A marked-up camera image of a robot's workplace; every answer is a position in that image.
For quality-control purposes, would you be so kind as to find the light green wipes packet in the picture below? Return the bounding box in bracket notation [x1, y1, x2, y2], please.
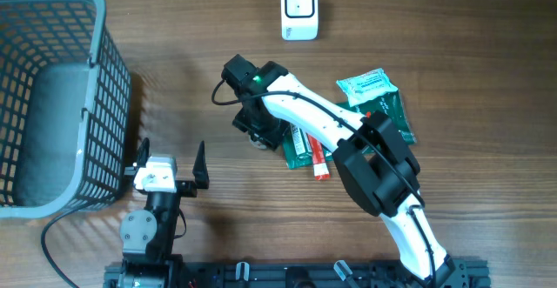
[336, 68, 399, 107]

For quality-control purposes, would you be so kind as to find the green lid plastic jar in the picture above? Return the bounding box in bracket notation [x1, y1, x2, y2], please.
[249, 135, 269, 150]

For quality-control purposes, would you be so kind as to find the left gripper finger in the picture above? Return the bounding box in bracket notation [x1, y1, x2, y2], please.
[192, 141, 210, 189]
[132, 137, 150, 169]

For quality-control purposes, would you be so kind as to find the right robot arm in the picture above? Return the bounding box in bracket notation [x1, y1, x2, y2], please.
[221, 55, 454, 287]

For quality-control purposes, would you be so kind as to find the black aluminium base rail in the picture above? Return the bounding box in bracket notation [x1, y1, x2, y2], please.
[103, 259, 492, 288]

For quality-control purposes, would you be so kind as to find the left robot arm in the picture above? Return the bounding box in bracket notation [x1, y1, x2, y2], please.
[104, 137, 210, 288]

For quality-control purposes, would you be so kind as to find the grey plastic shopping basket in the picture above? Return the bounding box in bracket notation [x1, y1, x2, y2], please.
[1, 0, 132, 219]

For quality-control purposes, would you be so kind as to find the red toothpaste tube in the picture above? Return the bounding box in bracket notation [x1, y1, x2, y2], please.
[307, 135, 330, 181]

